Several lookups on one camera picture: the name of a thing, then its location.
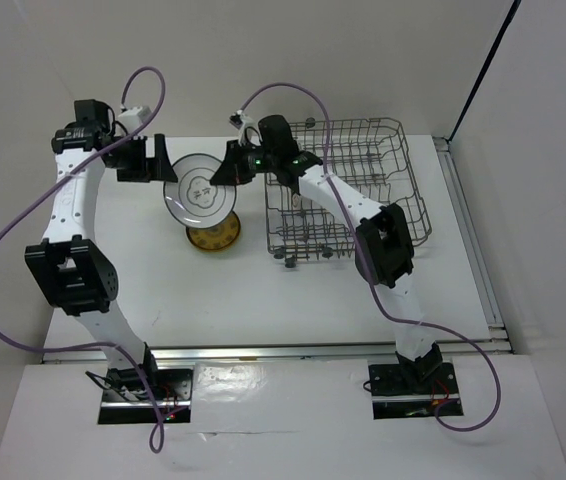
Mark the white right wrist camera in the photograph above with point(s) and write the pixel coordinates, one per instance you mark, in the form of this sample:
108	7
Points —
246	127

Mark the black corner strip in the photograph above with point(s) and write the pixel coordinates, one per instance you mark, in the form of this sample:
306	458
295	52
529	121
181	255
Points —
512	10

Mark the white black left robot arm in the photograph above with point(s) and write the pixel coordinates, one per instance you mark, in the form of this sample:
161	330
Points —
72	272

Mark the aluminium rail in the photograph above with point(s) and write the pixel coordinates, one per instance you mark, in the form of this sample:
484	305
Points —
499	342
253	352

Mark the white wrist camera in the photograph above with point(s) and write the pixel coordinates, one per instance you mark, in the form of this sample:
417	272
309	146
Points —
133	118
246	127

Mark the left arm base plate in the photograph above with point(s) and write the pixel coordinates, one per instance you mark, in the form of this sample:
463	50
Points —
172	392

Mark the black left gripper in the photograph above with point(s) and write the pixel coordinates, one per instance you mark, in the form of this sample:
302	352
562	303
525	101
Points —
163	170

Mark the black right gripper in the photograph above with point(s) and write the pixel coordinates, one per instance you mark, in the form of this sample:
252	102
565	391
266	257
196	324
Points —
232	170

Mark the brown patterned plate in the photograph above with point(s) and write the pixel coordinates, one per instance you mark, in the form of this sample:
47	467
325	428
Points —
217	238

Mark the grey wire dish rack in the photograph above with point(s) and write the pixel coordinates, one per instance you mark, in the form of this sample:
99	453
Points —
371	155

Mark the aluminium right side rail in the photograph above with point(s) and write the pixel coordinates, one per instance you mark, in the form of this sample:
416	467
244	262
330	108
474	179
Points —
499	342

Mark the aluminium front rail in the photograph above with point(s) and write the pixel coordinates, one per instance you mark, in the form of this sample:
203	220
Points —
253	352

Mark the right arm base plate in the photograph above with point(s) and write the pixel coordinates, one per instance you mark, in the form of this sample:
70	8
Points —
393	398

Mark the white plate teal rim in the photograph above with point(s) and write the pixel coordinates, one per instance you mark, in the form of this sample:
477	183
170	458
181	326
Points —
296	201
193	201

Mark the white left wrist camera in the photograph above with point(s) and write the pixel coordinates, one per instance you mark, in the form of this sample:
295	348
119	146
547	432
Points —
133	118

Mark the white plate teal rim front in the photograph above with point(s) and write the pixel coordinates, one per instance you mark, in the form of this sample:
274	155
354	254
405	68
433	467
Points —
296	201

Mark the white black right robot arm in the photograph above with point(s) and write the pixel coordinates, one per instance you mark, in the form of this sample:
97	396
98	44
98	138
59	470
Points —
383	246

